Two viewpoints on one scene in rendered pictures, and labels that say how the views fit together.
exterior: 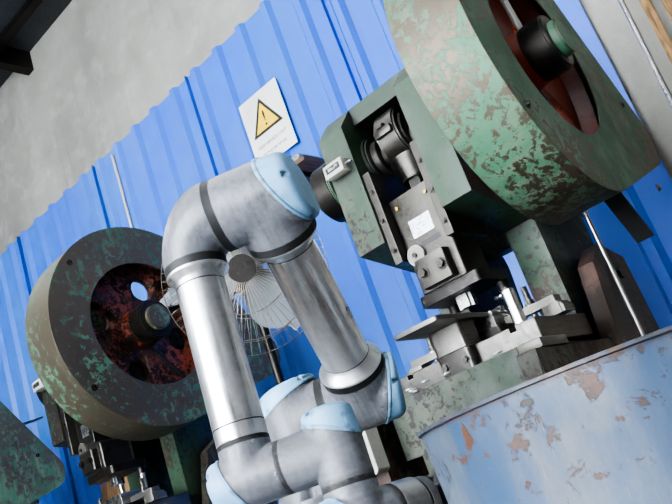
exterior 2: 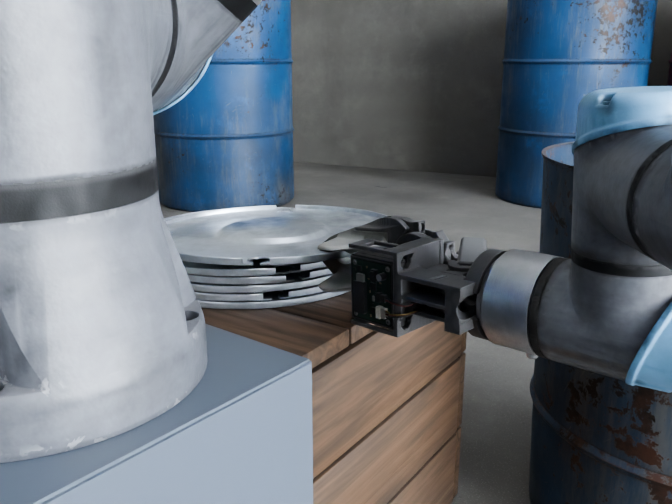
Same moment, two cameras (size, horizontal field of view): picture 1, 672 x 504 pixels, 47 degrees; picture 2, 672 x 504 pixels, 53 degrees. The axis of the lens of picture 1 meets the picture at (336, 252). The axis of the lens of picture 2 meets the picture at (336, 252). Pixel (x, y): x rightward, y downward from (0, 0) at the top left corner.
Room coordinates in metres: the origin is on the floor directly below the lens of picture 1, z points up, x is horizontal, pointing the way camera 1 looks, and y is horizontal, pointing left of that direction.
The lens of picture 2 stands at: (1.33, 0.48, 0.59)
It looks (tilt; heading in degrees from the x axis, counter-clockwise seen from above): 16 degrees down; 261
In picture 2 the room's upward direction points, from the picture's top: straight up
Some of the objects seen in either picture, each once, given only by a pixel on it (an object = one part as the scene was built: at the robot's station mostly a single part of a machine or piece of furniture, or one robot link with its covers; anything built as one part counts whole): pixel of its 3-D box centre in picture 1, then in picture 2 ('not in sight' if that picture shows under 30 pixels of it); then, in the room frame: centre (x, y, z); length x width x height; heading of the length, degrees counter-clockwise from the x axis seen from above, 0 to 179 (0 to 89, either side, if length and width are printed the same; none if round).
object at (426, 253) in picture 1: (433, 234); not in sight; (2.04, -0.27, 1.04); 0.17 x 0.15 x 0.30; 144
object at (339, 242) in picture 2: not in sight; (342, 245); (1.23, -0.12, 0.42); 0.09 x 0.06 x 0.03; 126
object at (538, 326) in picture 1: (491, 358); not in sight; (2.07, -0.29, 0.68); 0.45 x 0.30 x 0.06; 54
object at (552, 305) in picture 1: (533, 304); not in sight; (1.97, -0.43, 0.76); 0.17 x 0.06 x 0.10; 54
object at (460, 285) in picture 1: (466, 293); not in sight; (2.07, -0.29, 0.86); 0.20 x 0.16 x 0.05; 54
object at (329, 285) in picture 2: not in sight; (343, 279); (1.23, -0.12, 0.39); 0.09 x 0.06 x 0.03; 126
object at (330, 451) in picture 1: (325, 450); (647, 181); (1.08, 0.10, 0.52); 0.11 x 0.08 x 0.11; 82
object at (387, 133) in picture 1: (412, 162); not in sight; (2.07, -0.29, 1.27); 0.21 x 0.12 x 0.34; 144
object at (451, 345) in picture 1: (450, 347); not in sight; (1.93, -0.19, 0.72); 0.25 x 0.14 x 0.14; 144
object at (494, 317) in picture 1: (478, 329); not in sight; (2.07, -0.29, 0.76); 0.15 x 0.09 x 0.05; 54
